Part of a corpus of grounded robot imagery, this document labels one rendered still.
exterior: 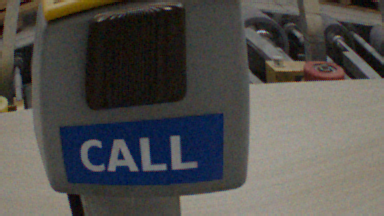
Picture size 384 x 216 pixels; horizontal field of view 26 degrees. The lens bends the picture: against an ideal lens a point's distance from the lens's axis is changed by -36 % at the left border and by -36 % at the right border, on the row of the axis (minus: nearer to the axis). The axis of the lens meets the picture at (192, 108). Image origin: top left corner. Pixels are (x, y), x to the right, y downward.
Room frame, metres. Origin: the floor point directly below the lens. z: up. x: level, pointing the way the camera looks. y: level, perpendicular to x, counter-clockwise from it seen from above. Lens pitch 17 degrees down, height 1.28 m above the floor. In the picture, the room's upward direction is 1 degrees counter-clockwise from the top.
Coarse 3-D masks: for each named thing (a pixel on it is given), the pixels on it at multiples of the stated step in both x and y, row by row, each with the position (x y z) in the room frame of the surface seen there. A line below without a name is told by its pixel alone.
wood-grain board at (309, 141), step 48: (288, 96) 1.25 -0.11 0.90; (336, 96) 1.26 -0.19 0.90; (0, 144) 1.07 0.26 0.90; (288, 144) 1.09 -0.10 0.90; (336, 144) 1.06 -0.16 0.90; (0, 192) 0.89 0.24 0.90; (48, 192) 0.92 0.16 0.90; (240, 192) 0.96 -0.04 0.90; (288, 192) 0.94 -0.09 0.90; (336, 192) 0.90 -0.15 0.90
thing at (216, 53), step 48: (48, 0) 0.33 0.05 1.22; (96, 0) 0.32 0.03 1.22; (144, 0) 0.32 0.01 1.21; (192, 0) 0.32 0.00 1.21; (240, 0) 0.33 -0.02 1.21; (48, 48) 0.31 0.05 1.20; (192, 48) 0.32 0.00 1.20; (240, 48) 0.33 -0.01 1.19; (48, 96) 0.31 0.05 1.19; (192, 96) 0.32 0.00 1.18; (240, 96) 0.33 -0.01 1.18; (48, 144) 0.31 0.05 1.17; (240, 144) 0.33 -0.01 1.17; (96, 192) 0.32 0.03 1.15; (144, 192) 0.32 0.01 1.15; (192, 192) 0.32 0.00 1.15
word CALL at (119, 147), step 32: (64, 128) 0.31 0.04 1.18; (96, 128) 0.32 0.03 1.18; (128, 128) 0.32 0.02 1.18; (160, 128) 0.32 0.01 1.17; (192, 128) 0.32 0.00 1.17; (64, 160) 0.31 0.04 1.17; (96, 160) 0.32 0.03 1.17; (128, 160) 0.32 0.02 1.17; (160, 160) 0.32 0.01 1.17; (192, 160) 0.32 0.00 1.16
